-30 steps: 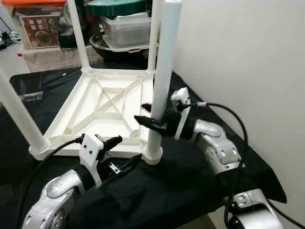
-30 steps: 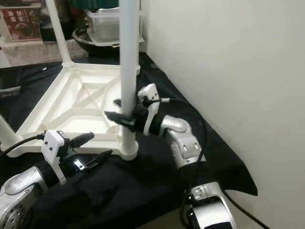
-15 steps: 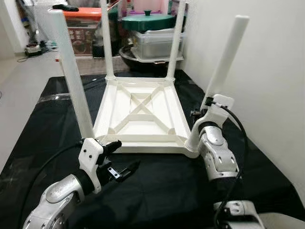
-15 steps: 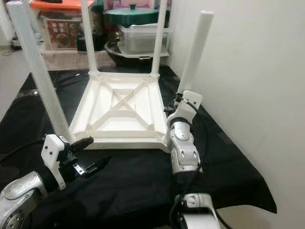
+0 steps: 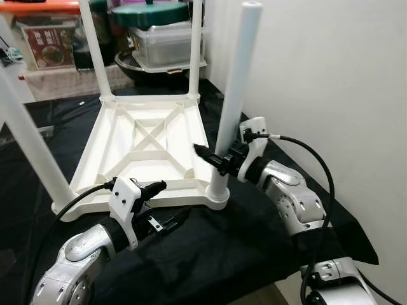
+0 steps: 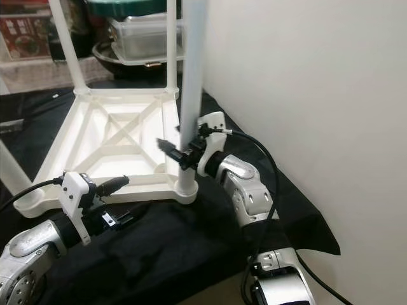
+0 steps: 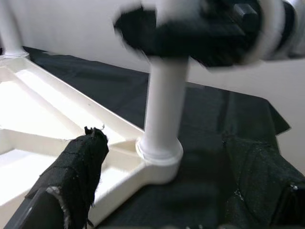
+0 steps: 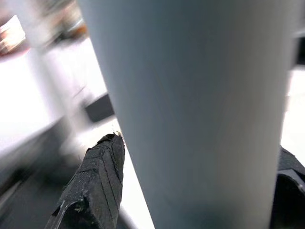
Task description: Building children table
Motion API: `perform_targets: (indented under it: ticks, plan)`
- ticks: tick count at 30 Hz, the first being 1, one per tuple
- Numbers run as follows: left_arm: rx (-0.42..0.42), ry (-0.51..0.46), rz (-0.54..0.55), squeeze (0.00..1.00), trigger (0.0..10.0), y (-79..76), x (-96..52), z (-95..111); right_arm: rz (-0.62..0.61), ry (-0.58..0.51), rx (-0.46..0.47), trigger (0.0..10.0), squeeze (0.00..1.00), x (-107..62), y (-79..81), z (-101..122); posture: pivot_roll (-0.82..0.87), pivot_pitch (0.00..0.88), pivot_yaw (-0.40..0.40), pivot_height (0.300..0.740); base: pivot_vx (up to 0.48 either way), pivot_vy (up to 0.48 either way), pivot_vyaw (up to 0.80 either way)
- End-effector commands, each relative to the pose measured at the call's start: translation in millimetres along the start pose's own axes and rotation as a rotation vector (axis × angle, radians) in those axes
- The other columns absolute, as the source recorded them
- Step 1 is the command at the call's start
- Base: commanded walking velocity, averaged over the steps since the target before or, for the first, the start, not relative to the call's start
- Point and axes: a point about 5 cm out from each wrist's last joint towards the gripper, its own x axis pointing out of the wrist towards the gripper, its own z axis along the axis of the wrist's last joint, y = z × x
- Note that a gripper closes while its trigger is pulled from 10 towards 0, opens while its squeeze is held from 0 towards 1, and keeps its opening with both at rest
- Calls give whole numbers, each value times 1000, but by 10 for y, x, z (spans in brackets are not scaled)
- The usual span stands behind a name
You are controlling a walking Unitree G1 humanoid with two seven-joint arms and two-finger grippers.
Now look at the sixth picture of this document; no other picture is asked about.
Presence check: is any beige cloth covered stand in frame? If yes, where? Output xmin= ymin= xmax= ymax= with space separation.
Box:
xmin=0 ymin=57 xmax=109 ymax=95

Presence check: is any black round wok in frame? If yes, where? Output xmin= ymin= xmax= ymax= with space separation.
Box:
xmin=92 ymin=43 xmax=185 ymax=80

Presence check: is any dark green pot lid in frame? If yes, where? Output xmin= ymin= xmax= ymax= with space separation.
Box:
xmin=89 ymin=0 xmax=169 ymax=18

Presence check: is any black glossy bag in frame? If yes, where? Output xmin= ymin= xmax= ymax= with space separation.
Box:
xmin=52 ymin=0 xmax=97 ymax=61

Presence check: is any black tablecloth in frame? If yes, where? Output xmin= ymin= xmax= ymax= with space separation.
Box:
xmin=0 ymin=73 xmax=341 ymax=305

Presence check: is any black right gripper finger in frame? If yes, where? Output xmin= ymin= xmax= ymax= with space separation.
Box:
xmin=156 ymin=138 xmax=185 ymax=163

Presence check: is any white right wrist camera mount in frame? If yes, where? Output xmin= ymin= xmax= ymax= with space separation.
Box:
xmin=196 ymin=111 xmax=228 ymax=177

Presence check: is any clear plastic storage container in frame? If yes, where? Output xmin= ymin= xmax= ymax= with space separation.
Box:
xmin=108 ymin=14 xmax=185 ymax=64

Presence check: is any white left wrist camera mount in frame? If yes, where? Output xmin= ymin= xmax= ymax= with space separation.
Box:
xmin=60 ymin=172 xmax=96 ymax=245

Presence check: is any white plastic table top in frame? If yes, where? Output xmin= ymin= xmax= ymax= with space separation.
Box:
xmin=13 ymin=88 xmax=199 ymax=218

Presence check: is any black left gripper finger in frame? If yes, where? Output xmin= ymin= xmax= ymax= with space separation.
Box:
xmin=104 ymin=213 xmax=138 ymax=231
xmin=97 ymin=175 xmax=130 ymax=194

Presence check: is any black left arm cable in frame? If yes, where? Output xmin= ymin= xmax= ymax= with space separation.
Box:
xmin=0 ymin=179 xmax=66 ymax=212

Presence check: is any red printed carton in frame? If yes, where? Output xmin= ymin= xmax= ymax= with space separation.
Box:
xmin=0 ymin=16 xmax=52 ymax=59

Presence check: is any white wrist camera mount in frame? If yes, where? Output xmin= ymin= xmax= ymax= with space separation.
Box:
xmin=196 ymin=111 xmax=228 ymax=177
xmin=60 ymin=172 xmax=96 ymax=245

